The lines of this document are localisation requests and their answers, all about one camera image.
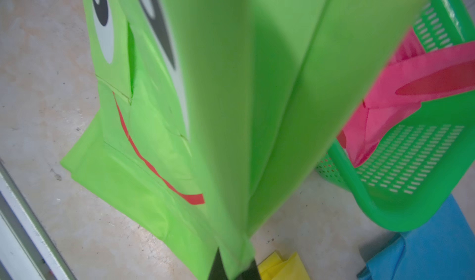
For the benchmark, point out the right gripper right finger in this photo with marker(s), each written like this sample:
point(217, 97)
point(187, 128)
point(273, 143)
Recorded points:
point(252, 273)

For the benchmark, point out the yellow folded raincoat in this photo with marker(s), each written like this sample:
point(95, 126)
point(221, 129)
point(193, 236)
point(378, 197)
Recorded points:
point(274, 267)

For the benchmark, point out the pink rabbit raincoat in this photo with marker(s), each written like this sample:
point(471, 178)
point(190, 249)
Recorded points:
point(412, 76)

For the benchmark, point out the green frog raincoat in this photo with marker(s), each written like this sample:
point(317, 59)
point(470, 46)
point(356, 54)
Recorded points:
point(213, 112)

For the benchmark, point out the aluminium front rail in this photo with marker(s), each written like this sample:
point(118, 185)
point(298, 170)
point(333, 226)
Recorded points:
point(27, 252)

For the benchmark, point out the blue folded raincoat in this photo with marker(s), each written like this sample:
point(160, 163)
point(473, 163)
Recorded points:
point(441, 249)

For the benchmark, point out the green plastic basket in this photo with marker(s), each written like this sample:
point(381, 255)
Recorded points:
point(419, 161)

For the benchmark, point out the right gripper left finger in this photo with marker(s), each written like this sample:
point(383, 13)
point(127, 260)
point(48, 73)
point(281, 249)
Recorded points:
point(217, 271)

